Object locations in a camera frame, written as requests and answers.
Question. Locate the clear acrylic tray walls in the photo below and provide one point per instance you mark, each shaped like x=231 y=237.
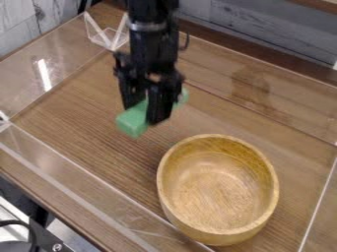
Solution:
x=92 y=175

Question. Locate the green rectangular block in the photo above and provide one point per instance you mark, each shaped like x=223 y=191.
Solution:
x=131 y=120

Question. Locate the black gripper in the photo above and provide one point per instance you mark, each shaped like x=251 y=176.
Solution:
x=151 y=56

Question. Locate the brown wooden bowl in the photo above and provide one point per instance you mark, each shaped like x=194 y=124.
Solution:
x=218 y=188

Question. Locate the black metal table bracket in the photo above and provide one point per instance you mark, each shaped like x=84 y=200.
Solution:
x=45 y=242

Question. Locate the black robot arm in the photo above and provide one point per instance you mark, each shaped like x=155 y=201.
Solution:
x=152 y=11

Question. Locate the clear acrylic corner bracket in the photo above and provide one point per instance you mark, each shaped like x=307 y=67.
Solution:
x=108 y=38

